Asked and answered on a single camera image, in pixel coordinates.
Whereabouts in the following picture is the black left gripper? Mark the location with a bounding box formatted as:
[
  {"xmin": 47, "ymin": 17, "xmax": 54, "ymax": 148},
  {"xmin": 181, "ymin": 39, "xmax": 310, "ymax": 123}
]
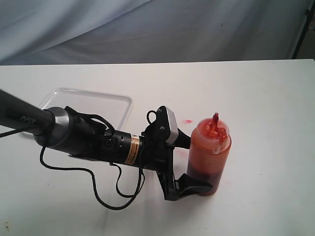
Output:
[{"xmin": 141, "ymin": 106, "xmax": 213, "ymax": 201}]

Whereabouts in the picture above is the red sauce squeeze bottle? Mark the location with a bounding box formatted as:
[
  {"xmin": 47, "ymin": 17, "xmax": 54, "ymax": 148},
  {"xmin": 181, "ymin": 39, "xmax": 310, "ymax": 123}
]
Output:
[{"xmin": 187, "ymin": 113, "xmax": 232, "ymax": 196}]

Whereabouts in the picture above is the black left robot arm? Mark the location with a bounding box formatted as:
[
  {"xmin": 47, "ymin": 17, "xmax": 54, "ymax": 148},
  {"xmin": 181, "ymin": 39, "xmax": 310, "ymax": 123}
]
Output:
[{"xmin": 0, "ymin": 91, "xmax": 212, "ymax": 201}]

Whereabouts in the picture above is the white plastic tray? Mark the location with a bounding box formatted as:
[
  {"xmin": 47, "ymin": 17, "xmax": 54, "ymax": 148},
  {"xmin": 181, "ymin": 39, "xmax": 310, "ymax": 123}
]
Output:
[{"xmin": 39, "ymin": 88, "xmax": 133, "ymax": 130}]

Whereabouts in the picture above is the black tripod stand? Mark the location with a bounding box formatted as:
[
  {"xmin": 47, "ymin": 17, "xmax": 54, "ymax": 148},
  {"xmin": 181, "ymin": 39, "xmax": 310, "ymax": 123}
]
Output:
[{"xmin": 291, "ymin": 0, "xmax": 315, "ymax": 59}]

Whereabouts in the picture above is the grey backdrop cloth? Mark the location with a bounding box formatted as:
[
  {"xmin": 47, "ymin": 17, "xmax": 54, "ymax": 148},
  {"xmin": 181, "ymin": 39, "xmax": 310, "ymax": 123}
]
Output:
[{"xmin": 0, "ymin": 0, "xmax": 311, "ymax": 65}]

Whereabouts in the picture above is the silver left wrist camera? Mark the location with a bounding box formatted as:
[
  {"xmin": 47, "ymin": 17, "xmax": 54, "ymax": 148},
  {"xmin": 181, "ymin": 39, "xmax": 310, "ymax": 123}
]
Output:
[{"xmin": 166, "ymin": 107, "xmax": 179, "ymax": 145}]

